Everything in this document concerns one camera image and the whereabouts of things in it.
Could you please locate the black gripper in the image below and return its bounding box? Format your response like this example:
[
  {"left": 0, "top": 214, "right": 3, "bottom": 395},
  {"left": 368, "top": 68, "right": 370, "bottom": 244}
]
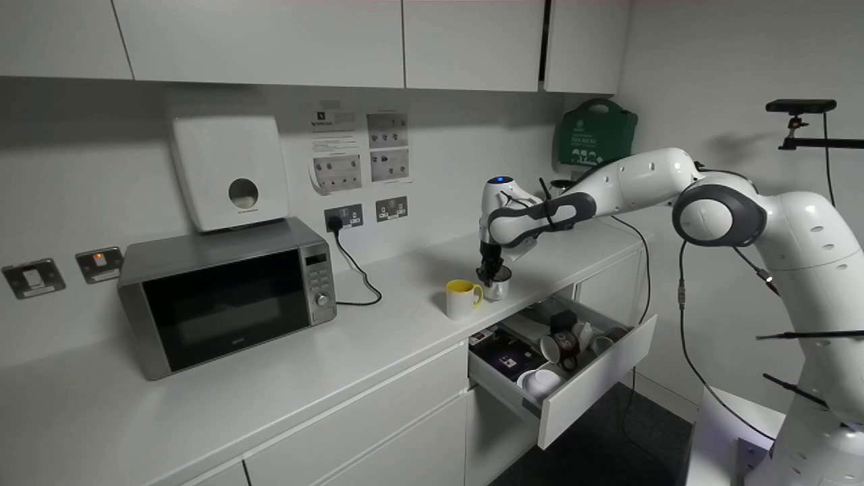
[{"left": 474, "top": 234, "right": 512, "bottom": 287}]

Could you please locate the white enamel mug dark rim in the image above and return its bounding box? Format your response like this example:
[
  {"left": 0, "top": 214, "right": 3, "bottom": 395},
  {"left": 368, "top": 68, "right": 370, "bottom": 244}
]
[{"left": 484, "top": 272, "right": 516, "bottom": 306}]

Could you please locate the white mug yellow inside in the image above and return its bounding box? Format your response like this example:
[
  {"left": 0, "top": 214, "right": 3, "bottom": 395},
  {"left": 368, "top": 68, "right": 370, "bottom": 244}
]
[{"left": 436, "top": 276, "right": 486, "bottom": 323}]

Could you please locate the white robot base platform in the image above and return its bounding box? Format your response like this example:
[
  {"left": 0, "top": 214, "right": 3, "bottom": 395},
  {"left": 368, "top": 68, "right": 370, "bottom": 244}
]
[{"left": 685, "top": 383, "right": 789, "bottom": 486}]

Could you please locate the white open drawer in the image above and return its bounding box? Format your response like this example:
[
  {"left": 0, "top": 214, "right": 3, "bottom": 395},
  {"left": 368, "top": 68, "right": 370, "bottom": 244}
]
[{"left": 465, "top": 290, "right": 662, "bottom": 454}]

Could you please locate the dark printed box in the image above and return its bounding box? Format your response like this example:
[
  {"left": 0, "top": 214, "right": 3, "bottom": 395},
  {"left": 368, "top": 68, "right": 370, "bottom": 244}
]
[{"left": 466, "top": 322, "right": 550, "bottom": 377}]

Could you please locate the dark translucent bag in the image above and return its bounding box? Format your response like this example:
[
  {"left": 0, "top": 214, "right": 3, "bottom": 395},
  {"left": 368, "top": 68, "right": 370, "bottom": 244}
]
[{"left": 538, "top": 302, "right": 584, "bottom": 335}]

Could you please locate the plain white mug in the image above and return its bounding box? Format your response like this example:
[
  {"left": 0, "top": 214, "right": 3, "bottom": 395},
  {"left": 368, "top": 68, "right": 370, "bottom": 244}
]
[{"left": 573, "top": 317, "right": 600, "bottom": 356}]

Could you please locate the white bowl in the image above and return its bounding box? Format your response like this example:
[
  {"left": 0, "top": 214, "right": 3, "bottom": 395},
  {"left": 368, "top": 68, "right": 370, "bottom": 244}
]
[{"left": 516, "top": 365, "right": 563, "bottom": 404}]

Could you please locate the green first aid bag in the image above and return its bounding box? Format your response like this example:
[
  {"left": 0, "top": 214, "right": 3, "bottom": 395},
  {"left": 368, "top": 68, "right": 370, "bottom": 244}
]
[{"left": 550, "top": 94, "right": 639, "bottom": 176}]

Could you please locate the white base cabinet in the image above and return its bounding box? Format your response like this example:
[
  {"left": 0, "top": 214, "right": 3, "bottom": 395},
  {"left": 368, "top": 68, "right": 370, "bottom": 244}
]
[{"left": 172, "top": 227, "right": 663, "bottom": 486}]

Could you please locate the silver microwave oven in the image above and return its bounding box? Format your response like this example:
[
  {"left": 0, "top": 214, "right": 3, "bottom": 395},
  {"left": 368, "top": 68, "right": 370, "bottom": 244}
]
[{"left": 114, "top": 214, "right": 341, "bottom": 383}]

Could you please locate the white paper towel dispenser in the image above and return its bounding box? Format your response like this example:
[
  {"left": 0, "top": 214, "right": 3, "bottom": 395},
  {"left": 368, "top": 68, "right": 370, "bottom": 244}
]
[{"left": 168, "top": 110, "right": 291, "bottom": 234}]

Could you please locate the dark double wall socket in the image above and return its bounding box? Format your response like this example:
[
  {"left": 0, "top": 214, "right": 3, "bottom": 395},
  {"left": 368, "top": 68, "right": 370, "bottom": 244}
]
[
  {"left": 320, "top": 199, "right": 368, "bottom": 234},
  {"left": 372, "top": 192, "right": 411, "bottom": 225}
]

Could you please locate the white fused switch plate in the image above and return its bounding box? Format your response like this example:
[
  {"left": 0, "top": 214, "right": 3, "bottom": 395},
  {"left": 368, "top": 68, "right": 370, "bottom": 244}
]
[
  {"left": 368, "top": 145, "right": 412, "bottom": 183},
  {"left": 311, "top": 151, "right": 365, "bottom": 198}
]

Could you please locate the black microwave power cable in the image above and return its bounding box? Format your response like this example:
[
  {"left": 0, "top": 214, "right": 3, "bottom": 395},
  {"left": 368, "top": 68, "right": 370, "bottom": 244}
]
[{"left": 323, "top": 214, "right": 386, "bottom": 311}]

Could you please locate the small white wall notice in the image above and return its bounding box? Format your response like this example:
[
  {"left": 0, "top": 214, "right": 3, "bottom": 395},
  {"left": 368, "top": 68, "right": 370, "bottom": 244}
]
[{"left": 307, "top": 106, "right": 361, "bottom": 134}]

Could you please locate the white wall cabinet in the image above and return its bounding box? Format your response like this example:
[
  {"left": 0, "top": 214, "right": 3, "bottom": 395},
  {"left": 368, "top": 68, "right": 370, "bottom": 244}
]
[{"left": 0, "top": 0, "right": 634, "bottom": 97}]

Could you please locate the black stereo camera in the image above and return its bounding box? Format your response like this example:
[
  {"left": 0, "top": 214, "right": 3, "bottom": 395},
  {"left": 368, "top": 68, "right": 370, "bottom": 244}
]
[{"left": 763, "top": 94, "right": 839, "bottom": 118}]

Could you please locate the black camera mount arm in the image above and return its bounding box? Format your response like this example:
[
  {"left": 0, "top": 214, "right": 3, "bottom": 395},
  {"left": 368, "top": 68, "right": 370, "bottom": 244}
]
[{"left": 778, "top": 110, "right": 864, "bottom": 155}]

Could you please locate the steel wall switch plate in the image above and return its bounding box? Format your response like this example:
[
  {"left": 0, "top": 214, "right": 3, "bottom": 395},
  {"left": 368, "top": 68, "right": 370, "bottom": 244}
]
[
  {"left": 72, "top": 244, "right": 126, "bottom": 287},
  {"left": 0, "top": 254, "right": 69, "bottom": 302}
]

